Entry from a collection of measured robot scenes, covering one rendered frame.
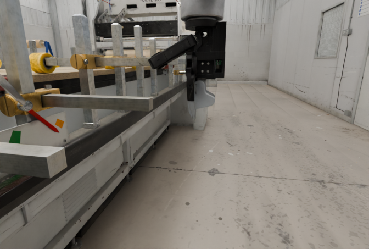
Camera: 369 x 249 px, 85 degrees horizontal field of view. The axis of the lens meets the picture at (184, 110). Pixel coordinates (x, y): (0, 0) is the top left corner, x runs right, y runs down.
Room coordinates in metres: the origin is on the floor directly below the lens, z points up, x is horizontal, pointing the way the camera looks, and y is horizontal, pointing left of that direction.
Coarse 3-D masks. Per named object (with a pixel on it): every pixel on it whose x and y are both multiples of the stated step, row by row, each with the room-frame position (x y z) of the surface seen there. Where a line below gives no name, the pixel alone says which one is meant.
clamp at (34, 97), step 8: (56, 88) 0.58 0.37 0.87; (8, 96) 0.46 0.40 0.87; (24, 96) 0.48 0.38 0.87; (32, 96) 0.50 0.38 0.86; (40, 96) 0.52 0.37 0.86; (0, 104) 0.46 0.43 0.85; (8, 104) 0.45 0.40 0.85; (16, 104) 0.46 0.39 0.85; (40, 104) 0.51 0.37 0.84; (8, 112) 0.45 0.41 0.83; (16, 112) 0.45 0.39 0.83; (24, 112) 0.47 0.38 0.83
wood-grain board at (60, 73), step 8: (0, 72) 0.91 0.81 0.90; (32, 72) 0.91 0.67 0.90; (56, 72) 0.91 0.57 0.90; (64, 72) 0.91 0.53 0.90; (72, 72) 0.93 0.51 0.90; (96, 72) 1.10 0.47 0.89; (104, 72) 1.18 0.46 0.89; (112, 72) 1.26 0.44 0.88; (40, 80) 0.76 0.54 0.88; (48, 80) 0.79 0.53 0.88
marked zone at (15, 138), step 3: (12, 132) 0.43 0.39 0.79; (15, 132) 0.44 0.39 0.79; (18, 132) 0.44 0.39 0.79; (12, 135) 0.43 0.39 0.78; (15, 135) 0.44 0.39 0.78; (18, 135) 0.44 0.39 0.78; (12, 138) 0.43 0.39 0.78; (15, 138) 0.44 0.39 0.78; (18, 138) 0.44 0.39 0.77; (9, 141) 0.42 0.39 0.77; (12, 141) 0.43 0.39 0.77; (15, 141) 0.43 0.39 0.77; (18, 141) 0.44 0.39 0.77
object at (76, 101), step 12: (0, 96) 0.54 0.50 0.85; (48, 96) 0.52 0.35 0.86; (60, 96) 0.51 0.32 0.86; (72, 96) 0.50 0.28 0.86; (84, 96) 0.50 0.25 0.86; (96, 96) 0.50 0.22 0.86; (108, 96) 0.50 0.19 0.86; (120, 96) 0.50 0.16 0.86; (132, 96) 0.50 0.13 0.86; (96, 108) 0.49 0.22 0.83; (108, 108) 0.49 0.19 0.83; (120, 108) 0.48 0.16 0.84; (132, 108) 0.47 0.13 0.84; (144, 108) 0.47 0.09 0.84
